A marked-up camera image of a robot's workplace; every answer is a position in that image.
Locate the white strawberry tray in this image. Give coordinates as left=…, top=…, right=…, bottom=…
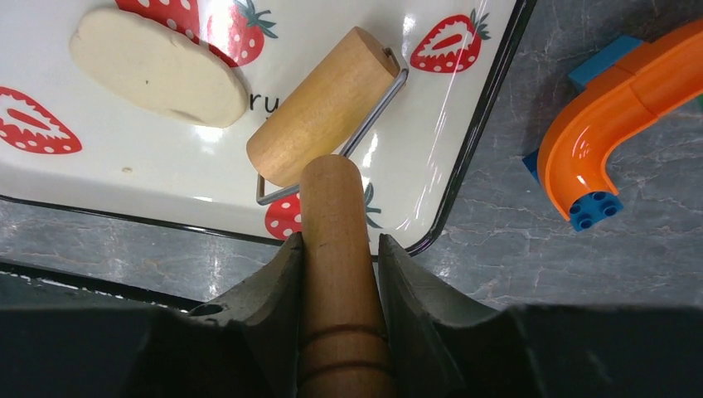
left=1, top=1, right=535, bottom=255

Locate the wooden dough roller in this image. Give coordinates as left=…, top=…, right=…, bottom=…
left=246, top=27, right=400, bottom=397

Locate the orange curved toy track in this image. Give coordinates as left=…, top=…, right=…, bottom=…
left=536, top=20, right=702, bottom=221

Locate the white dough piece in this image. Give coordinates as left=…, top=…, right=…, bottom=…
left=69, top=7, right=248, bottom=129

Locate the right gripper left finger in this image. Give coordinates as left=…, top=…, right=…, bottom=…
left=123, top=233, right=304, bottom=397

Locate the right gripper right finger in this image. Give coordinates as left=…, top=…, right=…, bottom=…
left=378, top=234, right=555, bottom=397

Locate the blue toy brick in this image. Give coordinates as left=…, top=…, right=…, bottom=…
left=521, top=35, right=645, bottom=232

